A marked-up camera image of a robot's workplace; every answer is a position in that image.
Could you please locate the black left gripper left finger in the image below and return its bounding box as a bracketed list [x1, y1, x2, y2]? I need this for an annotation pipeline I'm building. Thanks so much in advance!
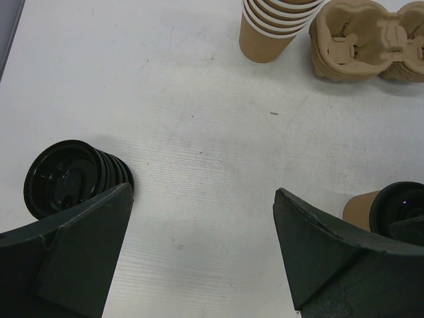
[1, 184, 133, 317]

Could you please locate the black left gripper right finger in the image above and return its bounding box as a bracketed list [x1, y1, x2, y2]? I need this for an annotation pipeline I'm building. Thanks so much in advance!
[273, 188, 423, 317]

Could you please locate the brown cup with black lid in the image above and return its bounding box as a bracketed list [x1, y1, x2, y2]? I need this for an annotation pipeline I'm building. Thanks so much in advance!
[342, 182, 423, 246]

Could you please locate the stack of brown paper cups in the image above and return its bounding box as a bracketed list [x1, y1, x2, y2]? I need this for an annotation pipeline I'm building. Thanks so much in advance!
[239, 0, 323, 64]

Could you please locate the stack of black cup lids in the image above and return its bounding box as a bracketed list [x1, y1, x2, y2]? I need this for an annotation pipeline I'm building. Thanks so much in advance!
[23, 140, 135, 220]

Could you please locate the brown pulp cup carrier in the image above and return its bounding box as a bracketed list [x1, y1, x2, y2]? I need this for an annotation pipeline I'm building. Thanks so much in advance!
[309, 1, 423, 82]

